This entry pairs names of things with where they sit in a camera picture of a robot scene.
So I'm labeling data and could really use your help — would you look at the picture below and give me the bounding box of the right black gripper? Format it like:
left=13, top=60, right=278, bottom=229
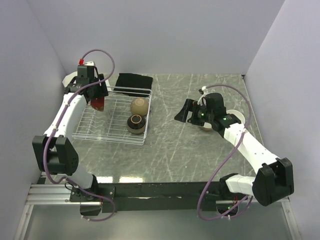
left=173, top=98, right=214, bottom=127

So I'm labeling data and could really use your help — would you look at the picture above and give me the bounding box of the dark red bowl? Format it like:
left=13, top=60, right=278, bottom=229
left=90, top=97, right=105, bottom=112

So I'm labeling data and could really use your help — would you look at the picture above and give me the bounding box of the beige floral bowl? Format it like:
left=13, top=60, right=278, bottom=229
left=199, top=124, right=213, bottom=131

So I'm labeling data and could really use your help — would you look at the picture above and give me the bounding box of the orange bowl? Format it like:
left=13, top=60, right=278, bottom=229
left=226, top=109, right=246, bottom=124

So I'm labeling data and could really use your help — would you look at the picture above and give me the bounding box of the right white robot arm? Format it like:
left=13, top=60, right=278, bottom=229
left=174, top=93, right=295, bottom=206

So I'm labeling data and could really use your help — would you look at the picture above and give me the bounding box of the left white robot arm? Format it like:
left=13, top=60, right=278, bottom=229
left=32, top=61, right=109, bottom=201

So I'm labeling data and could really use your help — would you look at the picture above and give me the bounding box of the black folded cloth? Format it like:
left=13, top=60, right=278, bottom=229
left=114, top=73, right=153, bottom=98

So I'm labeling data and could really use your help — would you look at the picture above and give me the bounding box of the tan ceramic bowl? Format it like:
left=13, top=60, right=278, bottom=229
left=130, top=97, right=149, bottom=116

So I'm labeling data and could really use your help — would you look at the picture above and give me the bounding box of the white folded cloth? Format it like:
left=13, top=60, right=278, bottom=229
left=62, top=71, right=78, bottom=87

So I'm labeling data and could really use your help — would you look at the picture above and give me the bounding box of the dark brown patterned bowl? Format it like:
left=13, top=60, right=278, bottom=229
left=126, top=114, right=147, bottom=135

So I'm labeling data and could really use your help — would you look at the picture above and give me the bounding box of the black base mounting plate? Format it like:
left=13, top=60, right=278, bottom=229
left=68, top=181, right=248, bottom=216

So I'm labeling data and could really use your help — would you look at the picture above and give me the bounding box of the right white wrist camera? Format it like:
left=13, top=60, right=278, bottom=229
left=197, top=86, right=209, bottom=106

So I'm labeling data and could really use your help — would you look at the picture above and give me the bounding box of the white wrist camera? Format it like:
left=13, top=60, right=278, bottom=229
left=78, top=58, right=96, bottom=67
left=197, top=86, right=209, bottom=106

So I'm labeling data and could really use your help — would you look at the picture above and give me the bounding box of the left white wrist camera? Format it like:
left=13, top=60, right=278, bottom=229
left=78, top=58, right=96, bottom=67

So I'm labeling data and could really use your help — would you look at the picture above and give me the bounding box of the white wire dish rack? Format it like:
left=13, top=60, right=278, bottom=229
left=72, top=86, right=152, bottom=145

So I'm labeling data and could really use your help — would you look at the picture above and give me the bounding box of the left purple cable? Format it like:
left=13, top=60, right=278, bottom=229
left=42, top=49, right=116, bottom=223

